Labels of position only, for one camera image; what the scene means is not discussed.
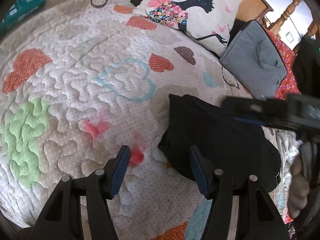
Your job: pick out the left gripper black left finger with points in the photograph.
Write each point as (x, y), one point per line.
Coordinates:
(60, 218)

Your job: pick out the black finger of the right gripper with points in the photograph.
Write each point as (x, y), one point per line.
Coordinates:
(244, 110)

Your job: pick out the right hand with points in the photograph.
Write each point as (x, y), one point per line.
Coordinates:
(299, 188)

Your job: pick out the white floral silhouette pillow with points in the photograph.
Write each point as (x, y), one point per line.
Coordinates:
(208, 22)

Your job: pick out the black pants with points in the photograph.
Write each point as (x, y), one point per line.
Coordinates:
(238, 148)

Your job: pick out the wooden headboard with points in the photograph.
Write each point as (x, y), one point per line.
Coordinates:
(300, 22)

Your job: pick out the grey laptop bag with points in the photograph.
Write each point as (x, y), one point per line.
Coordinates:
(254, 60)

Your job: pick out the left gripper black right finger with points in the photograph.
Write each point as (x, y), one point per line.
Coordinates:
(258, 217)

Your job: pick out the heart-patterned quilted bedspread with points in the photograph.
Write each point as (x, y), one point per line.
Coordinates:
(82, 78)

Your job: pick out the teal cardboard box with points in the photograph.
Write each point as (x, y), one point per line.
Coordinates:
(19, 12)

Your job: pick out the white fleece blanket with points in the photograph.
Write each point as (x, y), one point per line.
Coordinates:
(288, 147)

